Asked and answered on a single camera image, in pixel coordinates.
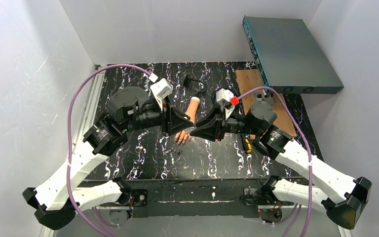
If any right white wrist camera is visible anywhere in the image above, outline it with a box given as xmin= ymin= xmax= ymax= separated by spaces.
xmin=216 ymin=88 xmax=239 ymax=120

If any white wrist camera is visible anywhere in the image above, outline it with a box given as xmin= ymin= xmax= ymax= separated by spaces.
xmin=148 ymin=73 xmax=173 ymax=112
xmin=216 ymin=88 xmax=239 ymax=120

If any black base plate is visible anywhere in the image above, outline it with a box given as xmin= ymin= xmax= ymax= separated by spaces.
xmin=127 ymin=179 xmax=261 ymax=218

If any grey round disc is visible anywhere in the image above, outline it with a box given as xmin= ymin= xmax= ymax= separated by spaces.
xmin=117 ymin=86 xmax=150 ymax=106

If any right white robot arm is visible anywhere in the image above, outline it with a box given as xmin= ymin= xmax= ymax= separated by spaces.
xmin=191 ymin=101 xmax=372 ymax=230

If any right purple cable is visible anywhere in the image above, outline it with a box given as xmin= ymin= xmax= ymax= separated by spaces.
xmin=236 ymin=86 xmax=314 ymax=237

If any purple cable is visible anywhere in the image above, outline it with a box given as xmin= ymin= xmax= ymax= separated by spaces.
xmin=66 ymin=64 xmax=154 ymax=237
xmin=236 ymin=86 xmax=314 ymax=237

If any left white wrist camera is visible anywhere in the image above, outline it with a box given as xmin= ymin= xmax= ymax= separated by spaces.
xmin=148 ymin=73 xmax=173 ymax=112

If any black cable with plug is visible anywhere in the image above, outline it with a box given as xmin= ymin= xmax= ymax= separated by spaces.
xmin=183 ymin=74 xmax=208 ymax=98

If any wooden board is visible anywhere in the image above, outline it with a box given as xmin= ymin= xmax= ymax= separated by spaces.
xmin=235 ymin=69 xmax=297 ymax=137

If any coiled black cable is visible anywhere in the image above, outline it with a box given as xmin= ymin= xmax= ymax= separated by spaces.
xmin=211 ymin=88 xmax=241 ymax=112

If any blue network switch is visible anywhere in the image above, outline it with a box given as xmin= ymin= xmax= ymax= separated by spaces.
xmin=242 ymin=16 xmax=344 ymax=94

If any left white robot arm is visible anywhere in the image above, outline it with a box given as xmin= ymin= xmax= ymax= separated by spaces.
xmin=23 ymin=86 xmax=193 ymax=230

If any metal stand mount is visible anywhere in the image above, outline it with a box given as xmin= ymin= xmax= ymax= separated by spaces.
xmin=253 ymin=90 xmax=275 ymax=108

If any mannequin hand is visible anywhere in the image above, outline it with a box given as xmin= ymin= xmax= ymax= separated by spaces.
xmin=175 ymin=97 xmax=200 ymax=145

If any yellow black screwdriver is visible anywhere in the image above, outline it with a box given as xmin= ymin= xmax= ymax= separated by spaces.
xmin=240 ymin=134 xmax=253 ymax=154

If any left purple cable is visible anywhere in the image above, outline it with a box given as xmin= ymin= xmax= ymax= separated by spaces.
xmin=66 ymin=64 xmax=154 ymax=237

